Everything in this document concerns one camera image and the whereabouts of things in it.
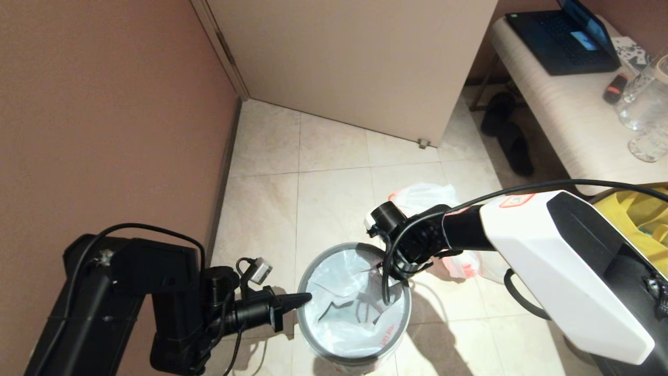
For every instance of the beige striped stool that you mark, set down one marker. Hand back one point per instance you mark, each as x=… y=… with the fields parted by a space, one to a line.
x=579 y=350

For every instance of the beige door frame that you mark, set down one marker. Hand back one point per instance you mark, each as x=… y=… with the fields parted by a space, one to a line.
x=219 y=42

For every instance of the small metal door stopper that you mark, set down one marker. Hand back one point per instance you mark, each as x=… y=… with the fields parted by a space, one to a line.
x=424 y=143

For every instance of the dark blue laptop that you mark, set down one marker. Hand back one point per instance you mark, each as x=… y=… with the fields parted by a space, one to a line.
x=561 y=39

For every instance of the black orange handheld device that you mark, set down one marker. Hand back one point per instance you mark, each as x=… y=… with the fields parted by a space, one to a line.
x=616 y=87

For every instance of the cream striped bench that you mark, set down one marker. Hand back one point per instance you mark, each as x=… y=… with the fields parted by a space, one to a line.
x=566 y=115

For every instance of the white red-printed plastic bag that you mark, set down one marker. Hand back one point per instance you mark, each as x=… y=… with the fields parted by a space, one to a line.
x=349 y=308

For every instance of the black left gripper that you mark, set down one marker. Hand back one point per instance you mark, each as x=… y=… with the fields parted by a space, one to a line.
x=250 y=313

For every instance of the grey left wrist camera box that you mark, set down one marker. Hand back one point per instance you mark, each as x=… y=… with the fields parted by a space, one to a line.
x=260 y=271

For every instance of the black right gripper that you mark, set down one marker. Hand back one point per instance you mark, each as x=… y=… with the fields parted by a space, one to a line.
x=417 y=245

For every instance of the beige door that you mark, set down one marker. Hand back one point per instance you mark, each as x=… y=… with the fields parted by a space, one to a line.
x=355 y=62

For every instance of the spare white plastic bag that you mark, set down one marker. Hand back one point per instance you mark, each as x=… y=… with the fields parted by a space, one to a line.
x=433 y=198

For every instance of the black slipper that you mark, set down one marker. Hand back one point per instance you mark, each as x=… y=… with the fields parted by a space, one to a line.
x=516 y=151
x=497 y=112

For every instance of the clear ribbed glass bottle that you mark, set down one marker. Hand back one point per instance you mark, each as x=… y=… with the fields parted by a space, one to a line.
x=644 y=78

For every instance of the white black patterned card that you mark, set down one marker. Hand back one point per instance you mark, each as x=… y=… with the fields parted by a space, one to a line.
x=633 y=52

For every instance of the clear glass cup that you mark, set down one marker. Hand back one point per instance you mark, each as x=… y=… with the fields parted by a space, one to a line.
x=643 y=112
x=648 y=146

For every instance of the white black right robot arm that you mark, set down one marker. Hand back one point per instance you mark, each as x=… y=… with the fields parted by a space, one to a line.
x=548 y=261

